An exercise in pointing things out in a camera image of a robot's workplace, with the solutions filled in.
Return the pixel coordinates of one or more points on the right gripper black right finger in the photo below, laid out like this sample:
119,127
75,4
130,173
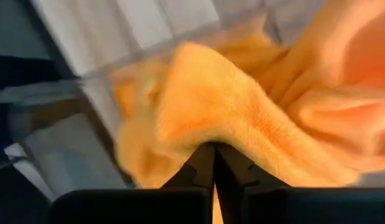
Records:
289,205

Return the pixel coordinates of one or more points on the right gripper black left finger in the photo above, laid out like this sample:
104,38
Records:
133,205

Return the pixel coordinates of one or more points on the clear plastic basket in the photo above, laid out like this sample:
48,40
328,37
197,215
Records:
86,149

